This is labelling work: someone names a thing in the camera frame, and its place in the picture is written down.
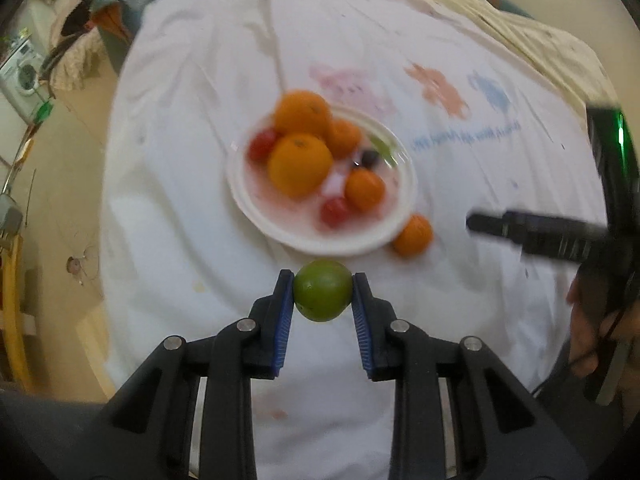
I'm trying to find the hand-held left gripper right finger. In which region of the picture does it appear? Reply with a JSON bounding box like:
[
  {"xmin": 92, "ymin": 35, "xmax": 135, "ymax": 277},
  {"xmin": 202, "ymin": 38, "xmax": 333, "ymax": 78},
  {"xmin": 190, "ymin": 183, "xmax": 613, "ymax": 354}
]
[{"xmin": 350, "ymin": 272, "xmax": 586, "ymax": 480}]

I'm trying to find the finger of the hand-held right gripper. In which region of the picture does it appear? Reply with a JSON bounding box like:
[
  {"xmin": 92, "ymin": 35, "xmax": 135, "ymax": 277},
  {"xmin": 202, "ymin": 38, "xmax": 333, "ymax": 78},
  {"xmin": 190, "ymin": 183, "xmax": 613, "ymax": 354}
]
[{"xmin": 466, "ymin": 209, "xmax": 609, "ymax": 262}]

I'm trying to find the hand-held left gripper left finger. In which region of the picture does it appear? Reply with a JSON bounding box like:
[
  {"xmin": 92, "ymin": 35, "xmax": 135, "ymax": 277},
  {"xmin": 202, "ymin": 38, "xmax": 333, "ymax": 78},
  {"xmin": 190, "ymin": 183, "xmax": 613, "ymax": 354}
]
[{"xmin": 100, "ymin": 269, "xmax": 296, "ymax": 480}]

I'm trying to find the green lime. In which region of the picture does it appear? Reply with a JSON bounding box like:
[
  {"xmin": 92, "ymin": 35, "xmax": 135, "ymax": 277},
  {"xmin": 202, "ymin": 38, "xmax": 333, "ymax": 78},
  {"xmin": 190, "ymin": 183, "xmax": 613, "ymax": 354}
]
[{"xmin": 292, "ymin": 259, "xmax": 354, "ymax": 322}]

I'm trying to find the pink plate with white rim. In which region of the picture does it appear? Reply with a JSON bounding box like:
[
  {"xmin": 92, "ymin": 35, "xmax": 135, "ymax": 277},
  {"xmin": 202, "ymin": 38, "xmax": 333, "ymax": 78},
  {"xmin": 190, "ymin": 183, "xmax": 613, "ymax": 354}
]
[{"xmin": 226, "ymin": 102, "xmax": 419, "ymax": 257}]

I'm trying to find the small mandarin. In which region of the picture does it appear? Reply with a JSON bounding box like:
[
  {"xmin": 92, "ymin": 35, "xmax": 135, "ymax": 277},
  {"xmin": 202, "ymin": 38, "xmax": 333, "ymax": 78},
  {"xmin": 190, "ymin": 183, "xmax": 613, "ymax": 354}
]
[
  {"xmin": 391, "ymin": 213, "xmax": 434, "ymax": 257},
  {"xmin": 344, "ymin": 168, "xmax": 387, "ymax": 213},
  {"xmin": 325, "ymin": 119, "xmax": 363, "ymax": 159}
]

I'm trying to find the red cherry tomato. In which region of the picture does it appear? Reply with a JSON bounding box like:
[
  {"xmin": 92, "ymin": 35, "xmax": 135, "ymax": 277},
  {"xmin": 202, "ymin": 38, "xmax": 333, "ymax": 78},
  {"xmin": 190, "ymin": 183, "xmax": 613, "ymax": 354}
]
[
  {"xmin": 320, "ymin": 197, "xmax": 352, "ymax": 228},
  {"xmin": 247, "ymin": 130, "xmax": 280, "ymax": 162}
]

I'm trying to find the large orange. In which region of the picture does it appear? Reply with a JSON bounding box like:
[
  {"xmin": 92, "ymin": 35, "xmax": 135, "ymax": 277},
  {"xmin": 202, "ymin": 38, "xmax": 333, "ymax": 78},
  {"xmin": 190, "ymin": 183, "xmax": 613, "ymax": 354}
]
[
  {"xmin": 273, "ymin": 90, "xmax": 333, "ymax": 137},
  {"xmin": 266, "ymin": 133, "xmax": 334, "ymax": 199}
]

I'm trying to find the person's right hand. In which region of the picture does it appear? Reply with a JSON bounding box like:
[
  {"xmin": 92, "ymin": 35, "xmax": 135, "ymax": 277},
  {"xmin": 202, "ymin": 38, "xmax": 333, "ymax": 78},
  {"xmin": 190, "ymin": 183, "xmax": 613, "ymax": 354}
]
[{"xmin": 566, "ymin": 271, "xmax": 626, "ymax": 380}]

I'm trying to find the cream quilted blanket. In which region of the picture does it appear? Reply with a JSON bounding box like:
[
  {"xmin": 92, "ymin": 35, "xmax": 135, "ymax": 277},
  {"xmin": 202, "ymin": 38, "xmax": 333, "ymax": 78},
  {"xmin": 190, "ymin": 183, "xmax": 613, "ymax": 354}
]
[{"xmin": 215, "ymin": 0, "xmax": 621, "ymax": 106}]

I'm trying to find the white printed cloth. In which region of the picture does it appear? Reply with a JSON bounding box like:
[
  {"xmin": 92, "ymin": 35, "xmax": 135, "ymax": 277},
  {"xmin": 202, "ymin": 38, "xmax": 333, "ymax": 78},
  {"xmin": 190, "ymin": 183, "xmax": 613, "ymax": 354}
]
[{"xmin": 100, "ymin": 0, "xmax": 616, "ymax": 480}]

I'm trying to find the cream shaggy cloth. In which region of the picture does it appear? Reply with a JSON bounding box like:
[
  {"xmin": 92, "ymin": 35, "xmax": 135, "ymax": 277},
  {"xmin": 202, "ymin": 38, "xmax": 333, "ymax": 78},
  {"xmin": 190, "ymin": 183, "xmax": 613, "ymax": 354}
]
[{"xmin": 50, "ymin": 25, "xmax": 122, "ymax": 92}]

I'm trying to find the orange and teal cloth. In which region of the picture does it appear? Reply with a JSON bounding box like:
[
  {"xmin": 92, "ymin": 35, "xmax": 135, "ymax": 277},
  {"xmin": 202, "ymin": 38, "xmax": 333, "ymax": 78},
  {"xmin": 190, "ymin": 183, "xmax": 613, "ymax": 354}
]
[{"xmin": 89, "ymin": 0, "xmax": 147, "ymax": 63}]

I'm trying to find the white washing machine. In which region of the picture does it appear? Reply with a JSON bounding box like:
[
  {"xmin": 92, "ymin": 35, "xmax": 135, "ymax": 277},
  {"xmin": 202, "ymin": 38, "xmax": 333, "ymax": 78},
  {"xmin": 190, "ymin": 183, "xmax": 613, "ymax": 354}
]
[{"xmin": 0, "ymin": 35, "xmax": 47, "ymax": 117}]

